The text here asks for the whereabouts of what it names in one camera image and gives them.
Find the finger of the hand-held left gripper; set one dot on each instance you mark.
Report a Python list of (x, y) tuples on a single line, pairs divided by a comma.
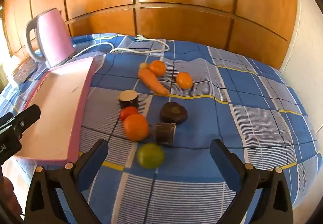
[(27, 117)]

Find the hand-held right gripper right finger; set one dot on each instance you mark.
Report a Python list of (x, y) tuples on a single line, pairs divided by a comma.
[(224, 161)]

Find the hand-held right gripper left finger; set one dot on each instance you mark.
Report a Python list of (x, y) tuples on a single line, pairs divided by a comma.
[(93, 163)]

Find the pink tray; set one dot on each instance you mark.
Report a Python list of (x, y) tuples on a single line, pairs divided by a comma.
[(58, 103)]

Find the large orange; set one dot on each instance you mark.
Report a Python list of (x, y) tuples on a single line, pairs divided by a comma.
[(136, 128)]

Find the green tomato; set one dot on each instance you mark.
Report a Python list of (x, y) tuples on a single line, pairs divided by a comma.
[(150, 156)]

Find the dark whole beetroot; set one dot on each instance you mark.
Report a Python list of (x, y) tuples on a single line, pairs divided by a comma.
[(174, 112)]

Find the dark vegetable piece beige cut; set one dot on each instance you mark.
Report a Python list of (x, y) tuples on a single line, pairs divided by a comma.
[(128, 99)]

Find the orange carrot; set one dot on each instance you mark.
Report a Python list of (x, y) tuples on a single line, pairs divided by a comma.
[(151, 80)]

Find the person's left hand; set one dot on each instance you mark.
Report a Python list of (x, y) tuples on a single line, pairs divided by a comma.
[(7, 196)]

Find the blue plaid blanket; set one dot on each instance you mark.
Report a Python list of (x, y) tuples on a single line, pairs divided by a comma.
[(227, 125)]

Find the brown patterned box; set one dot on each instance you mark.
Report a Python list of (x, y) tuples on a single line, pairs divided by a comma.
[(24, 71)]

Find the red tomato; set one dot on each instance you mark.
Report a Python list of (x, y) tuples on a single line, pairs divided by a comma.
[(128, 112)]

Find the pink electric kettle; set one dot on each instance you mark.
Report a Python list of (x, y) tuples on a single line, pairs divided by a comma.
[(54, 37)]

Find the small beige potato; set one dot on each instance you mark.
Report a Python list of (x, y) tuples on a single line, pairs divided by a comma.
[(143, 65)]

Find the round tangerine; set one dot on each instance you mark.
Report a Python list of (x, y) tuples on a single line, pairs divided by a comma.
[(157, 68)]

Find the wooden wardrobe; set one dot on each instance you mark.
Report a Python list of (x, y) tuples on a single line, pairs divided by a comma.
[(176, 12)]

